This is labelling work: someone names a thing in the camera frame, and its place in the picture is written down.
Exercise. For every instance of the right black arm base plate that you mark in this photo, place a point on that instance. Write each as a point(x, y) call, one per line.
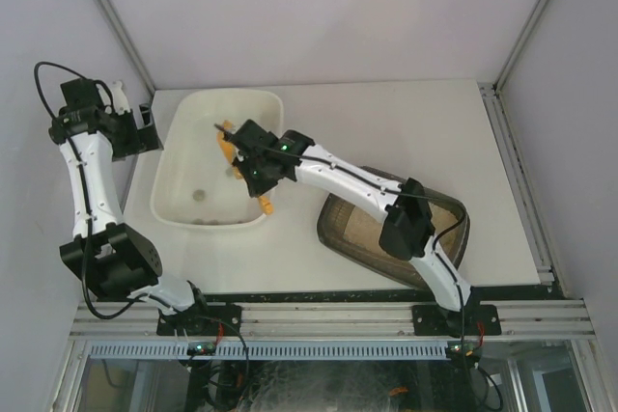
point(431, 320)

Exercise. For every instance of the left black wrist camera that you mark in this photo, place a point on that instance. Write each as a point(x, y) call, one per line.
point(80, 94)

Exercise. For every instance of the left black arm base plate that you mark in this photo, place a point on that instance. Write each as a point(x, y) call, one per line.
point(200, 321)

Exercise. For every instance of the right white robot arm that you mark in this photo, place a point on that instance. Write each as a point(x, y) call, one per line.
point(402, 208)

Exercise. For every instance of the grey litter box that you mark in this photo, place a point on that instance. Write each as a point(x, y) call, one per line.
point(354, 234)

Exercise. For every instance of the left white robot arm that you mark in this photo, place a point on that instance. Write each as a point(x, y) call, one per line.
point(111, 259)

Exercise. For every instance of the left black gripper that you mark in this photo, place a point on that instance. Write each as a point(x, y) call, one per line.
point(133, 132)

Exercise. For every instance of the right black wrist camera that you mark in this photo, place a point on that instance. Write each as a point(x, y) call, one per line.
point(250, 137)

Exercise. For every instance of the white plastic tray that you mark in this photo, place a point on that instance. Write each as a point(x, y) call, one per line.
point(192, 160)

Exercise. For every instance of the yellow litter scoop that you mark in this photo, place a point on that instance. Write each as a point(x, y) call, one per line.
point(229, 152)

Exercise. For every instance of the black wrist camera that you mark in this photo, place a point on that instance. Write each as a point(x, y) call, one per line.
point(250, 137)
point(80, 94)

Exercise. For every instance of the grey slotted cable duct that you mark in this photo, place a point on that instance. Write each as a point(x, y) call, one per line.
point(271, 350)

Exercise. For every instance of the aluminium front rail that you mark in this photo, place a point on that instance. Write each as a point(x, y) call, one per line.
point(505, 320)

